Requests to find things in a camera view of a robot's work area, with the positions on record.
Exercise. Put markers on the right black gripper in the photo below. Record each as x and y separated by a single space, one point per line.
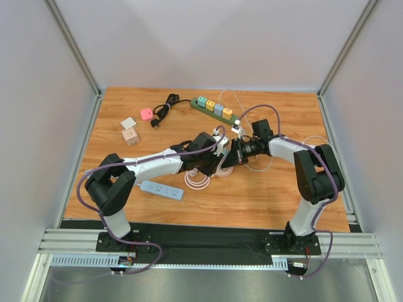
236 154

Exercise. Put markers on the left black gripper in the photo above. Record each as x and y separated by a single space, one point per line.
211 162

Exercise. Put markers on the pink round power strip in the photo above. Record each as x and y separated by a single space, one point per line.
189 178

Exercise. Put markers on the light blue power strip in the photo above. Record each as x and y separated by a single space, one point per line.
161 190

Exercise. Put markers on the pink charger plug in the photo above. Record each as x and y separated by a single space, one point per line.
147 114

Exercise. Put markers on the beige patterned cube charger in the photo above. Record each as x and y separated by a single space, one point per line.
130 136

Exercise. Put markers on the white charger plug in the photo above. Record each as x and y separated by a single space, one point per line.
128 123

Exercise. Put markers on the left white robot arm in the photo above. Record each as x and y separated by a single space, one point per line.
110 184

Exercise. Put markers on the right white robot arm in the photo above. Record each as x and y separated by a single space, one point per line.
318 174

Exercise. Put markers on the orange charger plug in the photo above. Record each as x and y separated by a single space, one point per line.
227 113

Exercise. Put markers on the blue charger plug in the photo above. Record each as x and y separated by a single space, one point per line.
218 109

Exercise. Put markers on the yellow charger plug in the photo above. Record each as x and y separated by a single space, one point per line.
210 105

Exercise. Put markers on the teal charger plug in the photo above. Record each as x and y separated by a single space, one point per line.
201 101

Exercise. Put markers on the green power strip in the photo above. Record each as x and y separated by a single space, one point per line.
194 105

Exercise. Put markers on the black base mat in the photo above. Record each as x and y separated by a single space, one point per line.
150 242

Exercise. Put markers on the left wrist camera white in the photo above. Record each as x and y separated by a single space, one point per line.
223 141

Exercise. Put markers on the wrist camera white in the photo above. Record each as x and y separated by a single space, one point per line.
238 130
223 141

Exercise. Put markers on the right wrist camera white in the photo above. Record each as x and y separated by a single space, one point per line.
238 130

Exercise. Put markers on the grey slotted cable duct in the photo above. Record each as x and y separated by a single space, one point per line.
275 263

